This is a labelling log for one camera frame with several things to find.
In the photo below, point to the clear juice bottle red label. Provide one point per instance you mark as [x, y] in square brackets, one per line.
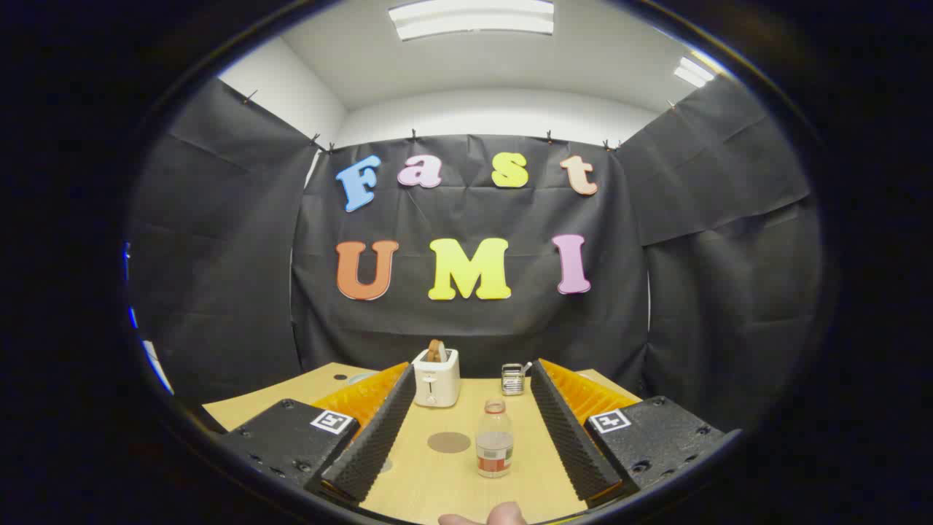
[494, 445]

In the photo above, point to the wooden table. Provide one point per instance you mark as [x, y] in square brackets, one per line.
[430, 488]

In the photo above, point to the round brown coaster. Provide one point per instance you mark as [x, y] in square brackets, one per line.
[448, 442]

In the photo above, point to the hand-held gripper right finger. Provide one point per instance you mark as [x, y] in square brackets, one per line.
[568, 430]

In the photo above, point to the black backdrop cloth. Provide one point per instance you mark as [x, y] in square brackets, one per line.
[466, 321]

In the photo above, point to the long ceiling light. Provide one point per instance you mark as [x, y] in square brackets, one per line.
[470, 18]

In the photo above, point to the white toaster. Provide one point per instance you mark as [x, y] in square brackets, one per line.
[436, 383]

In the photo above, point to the small ceiling light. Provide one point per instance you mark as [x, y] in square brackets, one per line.
[692, 71]

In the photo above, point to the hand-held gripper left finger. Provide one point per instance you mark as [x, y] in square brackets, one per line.
[375, 437]

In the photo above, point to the brown bread slice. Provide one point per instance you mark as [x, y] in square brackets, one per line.
[436, 351]

